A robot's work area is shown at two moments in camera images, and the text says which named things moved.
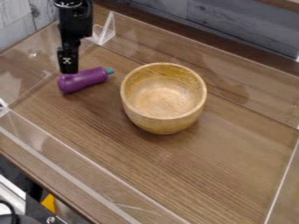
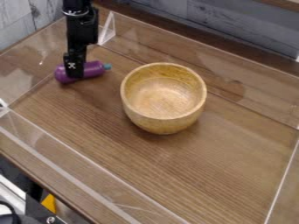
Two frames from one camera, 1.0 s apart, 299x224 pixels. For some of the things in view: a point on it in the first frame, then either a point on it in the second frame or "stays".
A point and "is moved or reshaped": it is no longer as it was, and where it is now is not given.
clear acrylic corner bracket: [103, 34] stays
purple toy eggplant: [74, 81] is moved or reshaped
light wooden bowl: [163, 96] stays
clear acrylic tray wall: [72, 179] stays
